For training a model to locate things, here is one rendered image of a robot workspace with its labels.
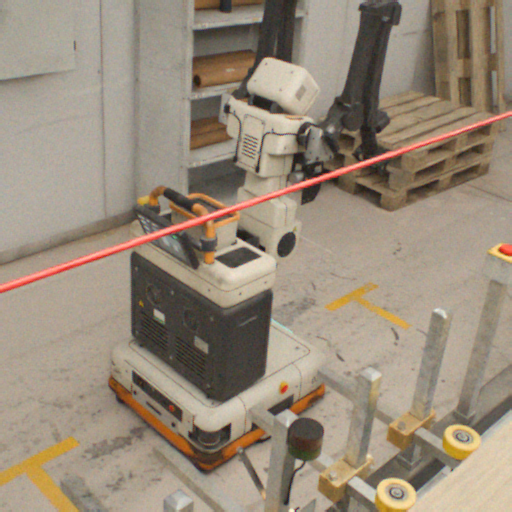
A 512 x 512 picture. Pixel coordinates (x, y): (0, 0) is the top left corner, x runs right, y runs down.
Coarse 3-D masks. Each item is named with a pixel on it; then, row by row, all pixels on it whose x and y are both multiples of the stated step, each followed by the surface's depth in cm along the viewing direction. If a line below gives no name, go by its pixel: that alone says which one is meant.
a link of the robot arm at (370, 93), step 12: (396, 12) 242; (384, 24) 245; (396, 24) 245; (384, 36) 248; (384, 48) 250; (372, 60) 251; (384, 60) 253; (372, 72) 253; (372, 84) 254; (372, 96) 256; (372, 108) 258
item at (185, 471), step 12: (156, 444) 161; (168, 444) 161; (156, 456) 161; (168, 456) 158; (180, 456) 158; (168, 468) 158; (180, 468) 155; (192, 468) 155; (180, 480) 156; (192, 480) 152; (204, 480) 153; (204, 492) 150; (216, 492) 150; (216, 504) 148; (228, 504) 148
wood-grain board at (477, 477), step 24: (504, 432) 167; (480, 456) 159; (504, 456) 160; (456, 480) 153; (480, 480) 153; (504, 480) 154; (432, 504) 146; (456, 504) 147; (480, 504) 147; (504, 504) 148
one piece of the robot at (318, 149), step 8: (312, 128) 245; (312, 136) 245; (320, 136) 243; (312, 144) 246; (320, 144) 245; (312, 152) 246; (320, 152) 248; (328, 152) 250; (312, 160) 247; (320, 160) 248
